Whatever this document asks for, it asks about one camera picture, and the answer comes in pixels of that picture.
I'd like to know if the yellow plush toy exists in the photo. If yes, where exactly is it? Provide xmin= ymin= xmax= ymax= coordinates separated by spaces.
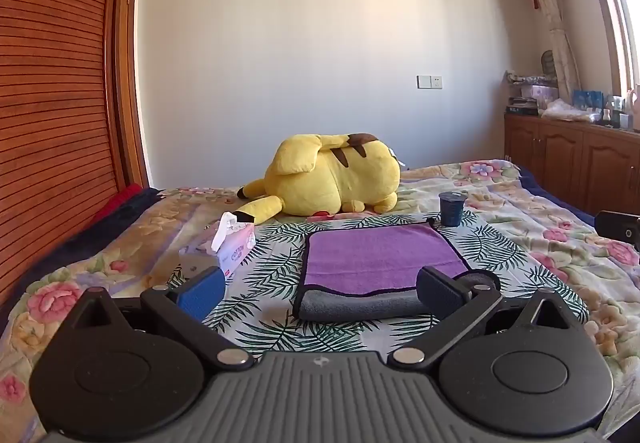
xmin=237 ymin=132 xmax=402 ymax=225

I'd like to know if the pink tissue box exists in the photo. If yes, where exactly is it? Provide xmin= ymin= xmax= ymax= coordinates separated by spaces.
xmin=179 ymin=212 xmax=257 ymax=279

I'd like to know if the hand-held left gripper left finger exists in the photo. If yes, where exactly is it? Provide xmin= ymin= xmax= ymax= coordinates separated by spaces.
xmin=65 ymin=267 xmax=255 ymax=371

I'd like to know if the leaf print bed sheet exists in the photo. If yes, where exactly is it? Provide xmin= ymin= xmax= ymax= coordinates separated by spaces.
xmin=167 ymin=210 xmax=591 ymax=354

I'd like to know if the purple and grey towel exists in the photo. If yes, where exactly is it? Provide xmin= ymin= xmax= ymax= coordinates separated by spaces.
xmin=295 ymin=222 xmax=501 ymax=322

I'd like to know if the wooden cabinet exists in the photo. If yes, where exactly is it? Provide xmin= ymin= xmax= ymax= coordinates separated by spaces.
xmin=503 ymin=113 xmax=640 ymax=216

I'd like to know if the wooden slatted wardrobe door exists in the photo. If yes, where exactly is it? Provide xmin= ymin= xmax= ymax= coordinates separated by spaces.
xmin=0 ymin=0 xmax=150 ymax=304

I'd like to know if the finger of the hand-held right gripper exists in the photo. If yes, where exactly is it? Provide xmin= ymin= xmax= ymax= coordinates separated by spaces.
xmin=594 ymin=210 xmax=640 ymax=251

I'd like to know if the stack of boxes and books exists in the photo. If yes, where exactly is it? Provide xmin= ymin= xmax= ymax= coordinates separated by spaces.
xmin=505 ymin=70 xmax=559 ymax=117

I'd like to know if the beige patterned curtain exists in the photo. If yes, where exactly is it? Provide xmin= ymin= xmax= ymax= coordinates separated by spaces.
xmin=505 ymin=0 xmax=583 ymax=106

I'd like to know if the window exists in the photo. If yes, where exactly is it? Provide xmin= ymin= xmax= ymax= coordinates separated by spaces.
xmin=575 ymin=0 xmax=640 ymax=114

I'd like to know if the dark blue blanket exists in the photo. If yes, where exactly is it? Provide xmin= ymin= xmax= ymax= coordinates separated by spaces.
xmin=0 ymin=187 xmax=166 ymax=324

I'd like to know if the dark blue cup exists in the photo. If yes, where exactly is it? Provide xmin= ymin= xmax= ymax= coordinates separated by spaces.
xmin=438 ymin=191 xmax=467 ymax=227

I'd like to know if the red cloth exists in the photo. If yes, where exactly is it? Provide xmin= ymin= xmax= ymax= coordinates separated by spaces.
xmin=92 ymin=184 xmax=144 ymax=223

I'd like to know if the blue box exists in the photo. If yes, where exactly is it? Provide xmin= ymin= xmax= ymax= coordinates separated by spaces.
xmin=572 ymin=89 xmax=604 ymax=111

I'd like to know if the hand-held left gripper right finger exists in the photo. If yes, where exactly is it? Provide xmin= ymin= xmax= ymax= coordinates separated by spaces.
xmin=389 ymin=266 xmax=587 ymax=370

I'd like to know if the clear plastic bag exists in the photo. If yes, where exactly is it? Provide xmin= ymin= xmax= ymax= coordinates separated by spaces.
xmin=541 ymin=99 xmax=603 ymax=124

